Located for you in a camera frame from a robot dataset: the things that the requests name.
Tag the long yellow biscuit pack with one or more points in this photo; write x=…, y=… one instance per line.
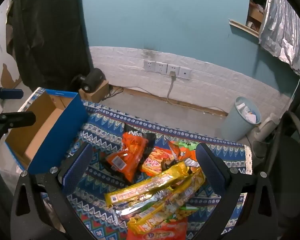
x=167, y=178

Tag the white wall socket strip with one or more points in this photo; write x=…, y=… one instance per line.
x=167, y=69

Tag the orange green rice cracker bag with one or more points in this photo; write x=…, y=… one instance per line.
x=184, y=151

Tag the silver foil snack pack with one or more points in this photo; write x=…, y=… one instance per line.
x=130, y=209

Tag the wooden window sill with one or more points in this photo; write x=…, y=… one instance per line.
x=244, y=28

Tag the blue cardboard box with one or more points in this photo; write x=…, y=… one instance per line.
x=59, y=117

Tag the light blue trash bin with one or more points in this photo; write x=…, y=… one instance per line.
x=242, y=118

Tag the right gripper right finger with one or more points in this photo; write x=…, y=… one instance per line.
x=214, y=169

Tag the black speaker on box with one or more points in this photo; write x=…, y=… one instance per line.
x=91, y=82

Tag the patterned blue tablecloth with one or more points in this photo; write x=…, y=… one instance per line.
x=103, y=131

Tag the black office chair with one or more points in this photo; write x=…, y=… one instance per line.
x=282, y=162

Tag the orange black octopus snack bag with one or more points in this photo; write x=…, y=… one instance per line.
x=135, y=148

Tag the black curtain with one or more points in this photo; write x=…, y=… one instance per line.
x=48, y=43

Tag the green broad bean bag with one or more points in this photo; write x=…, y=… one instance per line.
x=185, y=211

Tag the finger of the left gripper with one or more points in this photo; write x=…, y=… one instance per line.
x=6, y=94
x=15, y=120

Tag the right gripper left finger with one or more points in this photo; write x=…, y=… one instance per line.
x=74, y=167

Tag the orange fries snack bag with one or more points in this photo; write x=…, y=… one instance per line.
x=153, y=163

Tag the white pipe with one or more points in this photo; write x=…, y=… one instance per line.
x=260, y=132

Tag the silver foil curtain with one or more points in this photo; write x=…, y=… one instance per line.
x=280, y=33

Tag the red shrimp chips bag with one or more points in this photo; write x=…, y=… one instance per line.
x=165, y=231

